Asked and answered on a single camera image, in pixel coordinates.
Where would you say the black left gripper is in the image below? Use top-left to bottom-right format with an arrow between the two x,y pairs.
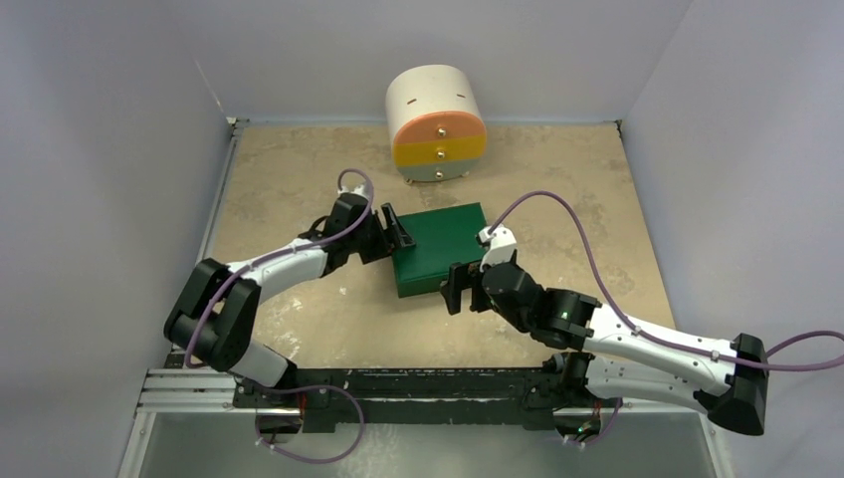
346,204 -> 412,264

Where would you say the green jewelry box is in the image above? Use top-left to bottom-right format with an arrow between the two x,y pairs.
391,202 -> 487,298

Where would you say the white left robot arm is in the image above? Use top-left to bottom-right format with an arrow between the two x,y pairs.
163,192 -> 415,407

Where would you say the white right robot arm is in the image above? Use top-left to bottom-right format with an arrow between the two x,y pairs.
440,263 -> 768,436

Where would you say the round pastel drawer cabinet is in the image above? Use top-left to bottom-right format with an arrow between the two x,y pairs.
385,65 -> 487,183

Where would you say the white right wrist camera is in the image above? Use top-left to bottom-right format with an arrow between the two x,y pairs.
476,225 -> 517,271

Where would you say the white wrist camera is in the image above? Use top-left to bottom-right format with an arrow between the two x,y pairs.
337,183 -> 372,199
476,225 -> 517,271

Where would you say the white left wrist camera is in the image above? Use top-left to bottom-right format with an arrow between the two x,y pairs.
337,183 -> 372,199

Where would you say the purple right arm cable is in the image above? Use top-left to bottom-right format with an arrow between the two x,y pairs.
486,191 -> 844,372

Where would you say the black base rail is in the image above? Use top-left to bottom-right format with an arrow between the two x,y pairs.
234,353 -> 618,439

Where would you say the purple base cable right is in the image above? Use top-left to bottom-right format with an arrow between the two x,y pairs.
563,395 -> 629,450

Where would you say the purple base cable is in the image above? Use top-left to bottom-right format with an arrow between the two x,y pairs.
253,384 -> 366,466
563,395 -> 629,450

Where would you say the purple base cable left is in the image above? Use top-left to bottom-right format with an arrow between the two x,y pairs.
253,384 -> 366,466

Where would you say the aluminium frame rail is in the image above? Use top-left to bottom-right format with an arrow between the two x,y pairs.
117,117 -> 249,477

